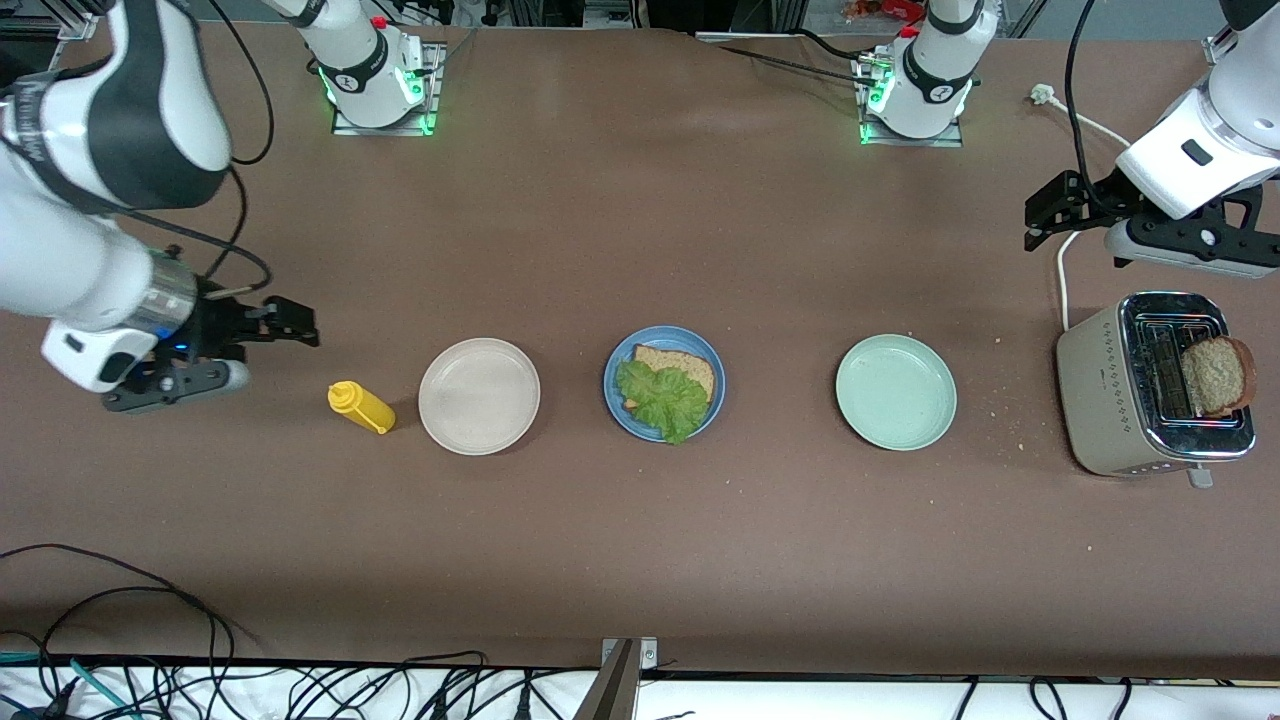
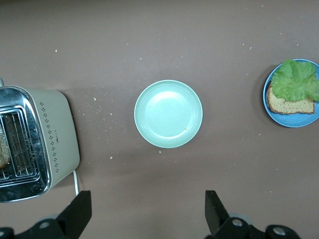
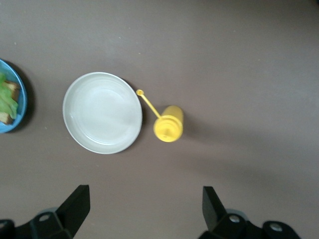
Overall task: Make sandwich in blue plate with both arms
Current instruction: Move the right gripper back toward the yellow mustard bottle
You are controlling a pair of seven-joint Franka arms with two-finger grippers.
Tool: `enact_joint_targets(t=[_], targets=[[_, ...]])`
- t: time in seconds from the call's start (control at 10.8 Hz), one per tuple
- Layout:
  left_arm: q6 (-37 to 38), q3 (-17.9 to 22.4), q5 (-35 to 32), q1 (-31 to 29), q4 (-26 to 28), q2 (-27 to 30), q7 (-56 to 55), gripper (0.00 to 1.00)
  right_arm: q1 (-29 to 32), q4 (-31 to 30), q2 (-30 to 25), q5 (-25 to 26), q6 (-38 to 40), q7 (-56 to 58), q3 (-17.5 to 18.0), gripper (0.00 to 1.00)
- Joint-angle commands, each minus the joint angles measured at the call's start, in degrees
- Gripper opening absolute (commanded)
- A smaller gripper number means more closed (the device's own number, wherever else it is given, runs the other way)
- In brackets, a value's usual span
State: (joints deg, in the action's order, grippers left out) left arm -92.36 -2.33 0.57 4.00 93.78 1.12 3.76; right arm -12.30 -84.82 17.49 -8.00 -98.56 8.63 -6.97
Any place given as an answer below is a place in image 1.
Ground yellow mustard squeeze bottle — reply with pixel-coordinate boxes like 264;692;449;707
327;380;396;436

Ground green lettuce leaf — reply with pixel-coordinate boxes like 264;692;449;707
614;360;711;446

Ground brown bread slice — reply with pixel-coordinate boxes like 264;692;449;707
628;343;717;411
1180;335;1257;419

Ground beige round plate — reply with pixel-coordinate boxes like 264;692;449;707
418;338;542;457

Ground light green round plate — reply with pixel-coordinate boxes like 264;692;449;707
835;334;958;452

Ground blue round plate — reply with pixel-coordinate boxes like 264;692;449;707
603;325;728;444

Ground beige chrome toaster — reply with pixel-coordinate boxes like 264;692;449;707
1055;290;1257;490

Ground red packet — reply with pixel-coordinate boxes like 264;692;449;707
845;0;926;23

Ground grey aluminium profile leg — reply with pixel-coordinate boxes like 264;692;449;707
572;640;641;720

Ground white toaster power cord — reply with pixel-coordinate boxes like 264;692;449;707
1030;84;1133;333

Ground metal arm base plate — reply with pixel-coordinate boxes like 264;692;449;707
332;42;442;137
855;55;966;149

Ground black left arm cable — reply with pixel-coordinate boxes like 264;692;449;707
1064;0;1106;213

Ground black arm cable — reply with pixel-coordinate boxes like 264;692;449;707
1064;0;1106;213
130;0;276;301

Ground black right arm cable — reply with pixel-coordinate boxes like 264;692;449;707
130;0;276;301

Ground black looping floor cable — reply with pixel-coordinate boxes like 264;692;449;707
0;544;237;691

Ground black table cable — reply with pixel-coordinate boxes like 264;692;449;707
700;40;869;86

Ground black floor cable bundle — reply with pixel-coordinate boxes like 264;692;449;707
0;650;601;720

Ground teal cable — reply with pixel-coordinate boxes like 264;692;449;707
0;650;131;717

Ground metal frame piece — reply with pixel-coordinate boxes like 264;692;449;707
583;0;733;31

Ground black hanging cables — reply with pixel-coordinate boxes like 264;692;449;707
955;677;1133;720

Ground silver metal table bracket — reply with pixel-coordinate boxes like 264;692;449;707
600;637;659;671

